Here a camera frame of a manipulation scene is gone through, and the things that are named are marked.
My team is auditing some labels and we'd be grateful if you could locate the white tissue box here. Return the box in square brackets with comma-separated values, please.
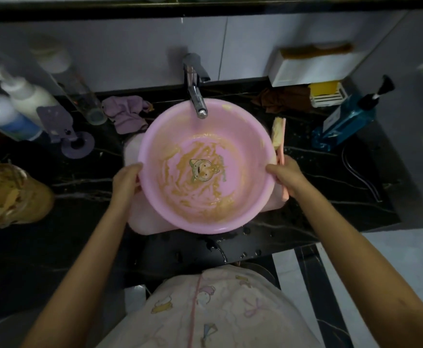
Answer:
[268, 41, 361, 87]

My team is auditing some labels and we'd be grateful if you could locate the pink plastic basin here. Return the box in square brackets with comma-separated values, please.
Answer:
[138, 98, 278, 235]

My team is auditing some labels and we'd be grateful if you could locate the white pump bottle blue label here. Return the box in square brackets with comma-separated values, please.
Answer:
[0, 85, 43, 142]

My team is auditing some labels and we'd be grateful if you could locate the person's right forearm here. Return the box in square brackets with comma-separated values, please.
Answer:
[288, 188, 423, 348]

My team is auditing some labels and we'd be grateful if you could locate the yellow sponge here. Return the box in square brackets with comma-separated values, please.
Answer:
[309, 80, 343, 98]

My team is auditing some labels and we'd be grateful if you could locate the black cable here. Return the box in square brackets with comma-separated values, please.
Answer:
[341, 146, 383, 202]

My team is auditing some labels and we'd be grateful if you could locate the brown cloth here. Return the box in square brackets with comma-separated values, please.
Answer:
[251, 86, 312, 113]

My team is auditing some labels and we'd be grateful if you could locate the stained brown jar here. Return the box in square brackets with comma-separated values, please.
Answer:
[0, 164, 55, 227]

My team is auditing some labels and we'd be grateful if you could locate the white soap rack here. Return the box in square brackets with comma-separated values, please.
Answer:
[309, 87, 349, 108]

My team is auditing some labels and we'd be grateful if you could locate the person's pale printed clothing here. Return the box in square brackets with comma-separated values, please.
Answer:
[97, 266, 322, 348]

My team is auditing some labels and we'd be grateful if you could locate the purple cloth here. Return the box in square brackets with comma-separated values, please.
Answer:
[102, 95, 154, 135]

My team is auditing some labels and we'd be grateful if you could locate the person's left hand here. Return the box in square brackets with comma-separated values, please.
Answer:
[111, 162, 144, 211]

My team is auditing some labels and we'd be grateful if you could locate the purple stand holder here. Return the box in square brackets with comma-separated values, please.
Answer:
[36, 105, 95, 159]

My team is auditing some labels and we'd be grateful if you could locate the person's left forearm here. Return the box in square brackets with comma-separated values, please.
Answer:
[20, 199, 134, 348]

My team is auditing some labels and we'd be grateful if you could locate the chrome faucet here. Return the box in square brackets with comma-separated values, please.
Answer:
[182, 53, 211, 119]

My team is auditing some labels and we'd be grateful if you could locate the person's right hand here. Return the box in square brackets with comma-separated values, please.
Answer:
[265, 154, 312, 202]

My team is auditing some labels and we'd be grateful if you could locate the pink scrubbing brush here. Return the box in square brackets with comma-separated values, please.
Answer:
[271, 117, 290, 202]

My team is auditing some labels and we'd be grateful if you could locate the clear bottle with white cap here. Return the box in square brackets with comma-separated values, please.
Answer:
[30, 36, 108, 126]

